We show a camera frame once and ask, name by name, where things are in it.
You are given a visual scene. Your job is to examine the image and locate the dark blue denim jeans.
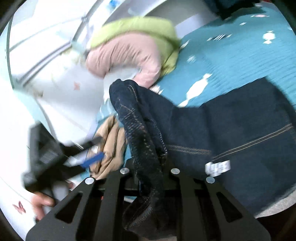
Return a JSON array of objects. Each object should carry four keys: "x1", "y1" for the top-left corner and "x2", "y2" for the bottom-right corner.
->
[{"x1": 109, "y1": 78, "x2": 295, "y2": 240}]

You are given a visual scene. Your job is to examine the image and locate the person's left hand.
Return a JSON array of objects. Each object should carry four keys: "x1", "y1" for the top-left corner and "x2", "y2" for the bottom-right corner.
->
[{"x1": 31, "y1": 182, "x2": 75, "y2": 222}]

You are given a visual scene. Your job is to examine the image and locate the tan folded trousers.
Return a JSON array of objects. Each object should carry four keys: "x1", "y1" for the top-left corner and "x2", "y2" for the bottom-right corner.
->
[{"x1": 87, "y1": 115, "x2": 127, "y2": 180}]

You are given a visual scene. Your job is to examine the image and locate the white butterfly print pillow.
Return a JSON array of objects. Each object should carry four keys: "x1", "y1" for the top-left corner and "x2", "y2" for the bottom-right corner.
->
[{"x1": 1, "y1": 60, "x2": 103, "y2": 239}]

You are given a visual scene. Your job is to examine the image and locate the green and pink padded jacket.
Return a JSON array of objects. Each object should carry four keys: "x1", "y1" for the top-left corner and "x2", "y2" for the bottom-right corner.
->
[{"x1": 85, "y1": 16, "x2": 181, "y2": 88}]

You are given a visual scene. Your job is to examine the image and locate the white bed headboard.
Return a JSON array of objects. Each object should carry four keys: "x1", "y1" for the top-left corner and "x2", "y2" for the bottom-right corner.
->
[{"x1": 6, "y1": 1, "x2": 216, "y2": 86}]

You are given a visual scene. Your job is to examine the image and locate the navy and yellow puffer jacket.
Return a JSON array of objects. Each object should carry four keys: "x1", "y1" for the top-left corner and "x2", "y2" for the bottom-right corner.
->
[{"x1": 204, "y1": 0, "x2": 260, "y2": 20}]

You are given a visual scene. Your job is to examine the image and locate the teal patterned bed sheet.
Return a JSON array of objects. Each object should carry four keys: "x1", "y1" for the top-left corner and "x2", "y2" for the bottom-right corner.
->
[{"x1": 147, "y1": 4, "x2": 295, "y2": 154}]

